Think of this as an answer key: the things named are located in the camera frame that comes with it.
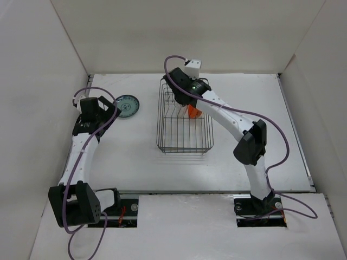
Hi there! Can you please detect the orange plate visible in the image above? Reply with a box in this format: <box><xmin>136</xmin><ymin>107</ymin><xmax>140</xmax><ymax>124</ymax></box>
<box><xmin>188</xmin><ymin>105</ymin><xmax>202</xmax><ymax>119</ymax></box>

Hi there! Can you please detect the clear glass plate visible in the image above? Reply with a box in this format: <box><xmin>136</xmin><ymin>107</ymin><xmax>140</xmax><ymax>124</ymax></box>
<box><xmin>177</xmin><ymin>106</ymin><xmax>188</xmax><ymax>118</ymax></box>

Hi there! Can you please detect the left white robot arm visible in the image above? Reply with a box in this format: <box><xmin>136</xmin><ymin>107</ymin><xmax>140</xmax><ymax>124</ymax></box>
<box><xmin>48</xmin><ymin>96</ymin><xmax>121</xmax><ymax>228</ymax></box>

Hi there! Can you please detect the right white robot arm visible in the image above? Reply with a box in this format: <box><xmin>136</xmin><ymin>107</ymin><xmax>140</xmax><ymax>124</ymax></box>
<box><xmin>163</xmin><ymin>68</ymin><xmax>274</xmax><ymax>213</ymax></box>

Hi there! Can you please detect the blue floral plate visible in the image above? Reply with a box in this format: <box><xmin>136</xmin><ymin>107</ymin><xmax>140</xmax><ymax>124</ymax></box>
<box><xmin>116</xmin><ymin>94</ymin><xmax>140</xmax><ymax>118</ymax></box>

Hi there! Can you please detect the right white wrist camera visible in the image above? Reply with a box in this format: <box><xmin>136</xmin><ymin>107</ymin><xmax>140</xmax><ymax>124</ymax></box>
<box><xmin>183</xmin><ymin>59</ymin><xmax>202</xmax><ymax>80</ymax></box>

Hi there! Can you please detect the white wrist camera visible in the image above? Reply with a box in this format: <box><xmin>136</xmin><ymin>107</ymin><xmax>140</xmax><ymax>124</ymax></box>
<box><xmin>72</xmin><ymin>95</ymin><xmax>83</xmax><ymax>111</ymax></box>
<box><xmin>183</xmin><ymin>59</ymin><xmax>202</xmax><ymax>80</ymax></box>

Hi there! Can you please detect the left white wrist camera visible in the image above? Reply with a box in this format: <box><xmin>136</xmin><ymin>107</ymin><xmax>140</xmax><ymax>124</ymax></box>
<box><xmin>72</xmin><ymin>95</ymin><xmax>83</xmax><ymax>111</ymax></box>

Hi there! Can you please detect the dark wire dish rack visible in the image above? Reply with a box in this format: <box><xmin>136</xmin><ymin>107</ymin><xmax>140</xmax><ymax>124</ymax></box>
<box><xmin>156</xmin><ymin>79</ymin><xmax>214</xmax><ymax>154</ymax></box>

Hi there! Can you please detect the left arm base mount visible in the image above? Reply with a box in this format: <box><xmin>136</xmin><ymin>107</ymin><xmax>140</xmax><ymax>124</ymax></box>
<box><xmin>105</xmin><ymin>194</ymin><xmax>139</xmax><ymax>228</ymax></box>

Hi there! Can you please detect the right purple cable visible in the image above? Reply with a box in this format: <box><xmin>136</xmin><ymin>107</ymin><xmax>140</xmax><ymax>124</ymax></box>
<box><xmin>164</xmin><ymin>55</ymin><xmax>318</xmax><ymax>219</ymax></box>

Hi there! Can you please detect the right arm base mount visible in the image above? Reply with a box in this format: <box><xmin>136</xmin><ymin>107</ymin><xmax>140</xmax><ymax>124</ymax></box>
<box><xmin>233</xmin><ymin>196</ymin><xmax>287</xmax><ymax>228</ymax></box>

